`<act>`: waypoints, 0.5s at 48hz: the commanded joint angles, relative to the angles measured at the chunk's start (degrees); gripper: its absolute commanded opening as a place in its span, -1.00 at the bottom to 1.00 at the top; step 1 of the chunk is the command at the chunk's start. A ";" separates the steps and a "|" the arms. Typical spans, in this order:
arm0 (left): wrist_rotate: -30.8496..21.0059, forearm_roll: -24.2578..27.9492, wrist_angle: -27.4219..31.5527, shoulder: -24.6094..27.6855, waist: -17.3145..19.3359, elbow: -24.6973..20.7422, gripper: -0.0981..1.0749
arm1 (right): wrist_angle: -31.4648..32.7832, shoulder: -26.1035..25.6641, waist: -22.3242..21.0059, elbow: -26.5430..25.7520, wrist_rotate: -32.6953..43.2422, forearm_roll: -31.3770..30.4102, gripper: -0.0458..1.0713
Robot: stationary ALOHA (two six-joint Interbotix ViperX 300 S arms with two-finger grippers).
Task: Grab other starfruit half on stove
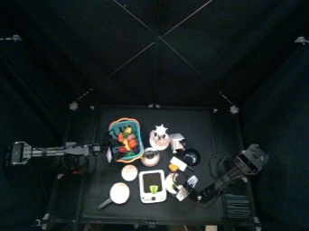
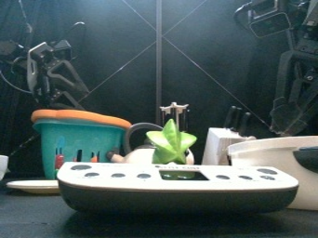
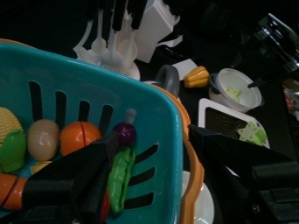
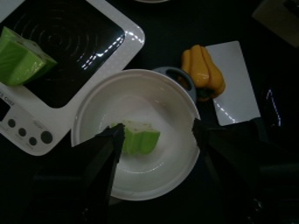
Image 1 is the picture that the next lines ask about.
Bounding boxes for thin white cord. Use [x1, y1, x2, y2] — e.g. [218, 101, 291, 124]
[111, 0, 239, 109]
[72, 0, 214, 106]

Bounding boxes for small white toy plate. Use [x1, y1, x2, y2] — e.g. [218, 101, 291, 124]
[120, 164, 139, 182]

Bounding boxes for white grey toy appliance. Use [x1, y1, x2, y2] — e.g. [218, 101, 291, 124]
[168, 133, 187, 152]

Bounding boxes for white toy kettle black handle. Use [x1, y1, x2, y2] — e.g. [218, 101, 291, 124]
[139, 146, 162, 168]

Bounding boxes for teal basket orange rim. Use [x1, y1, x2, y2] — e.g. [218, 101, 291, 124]
[107, 117, 144, 164]

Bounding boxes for white round bowl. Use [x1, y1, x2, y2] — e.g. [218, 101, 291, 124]
[96, 181, 131, 210]

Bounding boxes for white text label sticker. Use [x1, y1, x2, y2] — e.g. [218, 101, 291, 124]
[223, 193, 253, 217]

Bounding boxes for white star-topped stand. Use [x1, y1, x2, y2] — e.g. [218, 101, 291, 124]
[154, 124, 168, 136]

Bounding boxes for black toy frying pan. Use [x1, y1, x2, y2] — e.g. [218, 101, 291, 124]
[180, 147, 202, 167]

